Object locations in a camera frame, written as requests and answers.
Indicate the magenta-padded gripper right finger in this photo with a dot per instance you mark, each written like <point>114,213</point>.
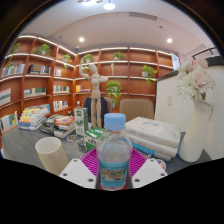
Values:
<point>150,171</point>

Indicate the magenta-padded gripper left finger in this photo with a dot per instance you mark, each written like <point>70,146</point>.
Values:
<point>77,172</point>

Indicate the clear water bottle blue cap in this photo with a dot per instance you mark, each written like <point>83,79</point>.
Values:
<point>114,156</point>

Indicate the small snack packet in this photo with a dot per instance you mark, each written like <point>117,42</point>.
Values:
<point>81,142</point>
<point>72,137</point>
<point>161,164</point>

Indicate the cream cylindrical cup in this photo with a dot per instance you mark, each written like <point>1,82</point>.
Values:
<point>53,156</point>

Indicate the green and white box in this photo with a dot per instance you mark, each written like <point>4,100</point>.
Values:
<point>91,138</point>

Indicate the stack of dark books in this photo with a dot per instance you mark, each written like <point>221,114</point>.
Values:
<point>58,126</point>

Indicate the tall green white carton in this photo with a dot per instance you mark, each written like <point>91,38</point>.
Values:
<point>81,121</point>

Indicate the white jug vase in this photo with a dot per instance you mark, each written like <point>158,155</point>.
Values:
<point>196,133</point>

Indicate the dark chair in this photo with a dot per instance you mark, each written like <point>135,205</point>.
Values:
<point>87,110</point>

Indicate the beige chair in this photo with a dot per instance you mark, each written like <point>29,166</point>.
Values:
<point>136,108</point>

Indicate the stack of colourful books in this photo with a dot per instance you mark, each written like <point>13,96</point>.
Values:
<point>32,118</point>

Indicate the wooden artist mannequin figure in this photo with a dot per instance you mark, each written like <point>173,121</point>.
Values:
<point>96,100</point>

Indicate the pink and white flower bouquet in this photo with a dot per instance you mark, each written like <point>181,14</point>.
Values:
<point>195,80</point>

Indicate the ceiling chandelier lamp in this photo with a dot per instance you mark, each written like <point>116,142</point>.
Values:
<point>108,6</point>

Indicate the wooden wall shelf unit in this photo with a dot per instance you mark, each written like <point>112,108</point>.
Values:
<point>130,86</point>

